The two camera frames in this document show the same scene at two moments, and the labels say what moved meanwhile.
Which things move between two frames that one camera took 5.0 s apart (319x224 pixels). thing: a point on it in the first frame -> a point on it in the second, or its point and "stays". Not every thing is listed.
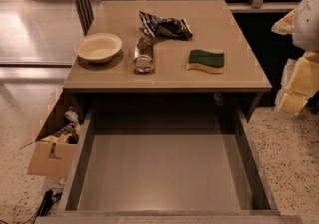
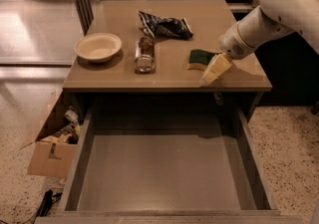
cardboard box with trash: x=54 y=153 stays
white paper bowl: x=98 y=47 stays
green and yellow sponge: x=211 y=62 stays
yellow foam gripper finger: x=299 y=82 -> x=217 y=68
